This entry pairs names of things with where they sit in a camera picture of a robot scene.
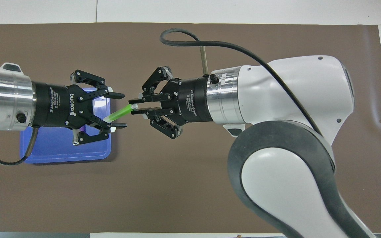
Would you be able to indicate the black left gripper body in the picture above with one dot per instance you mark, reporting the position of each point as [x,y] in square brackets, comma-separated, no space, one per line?
[58,105]

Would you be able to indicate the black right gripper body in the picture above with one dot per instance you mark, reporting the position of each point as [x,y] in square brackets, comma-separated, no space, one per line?
[193,100]

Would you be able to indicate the green marker pen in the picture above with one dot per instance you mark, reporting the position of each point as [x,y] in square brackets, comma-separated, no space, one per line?
[119,113]

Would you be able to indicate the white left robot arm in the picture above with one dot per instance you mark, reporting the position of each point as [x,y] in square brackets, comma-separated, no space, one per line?
[5,99]

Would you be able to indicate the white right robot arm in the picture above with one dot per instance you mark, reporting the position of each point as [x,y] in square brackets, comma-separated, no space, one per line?
[293,115]

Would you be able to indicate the blue plastic tray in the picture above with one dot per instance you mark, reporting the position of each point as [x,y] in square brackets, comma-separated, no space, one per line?
[55,148]

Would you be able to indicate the brown table mat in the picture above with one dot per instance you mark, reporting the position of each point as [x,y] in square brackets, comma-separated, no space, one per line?
[144,185]

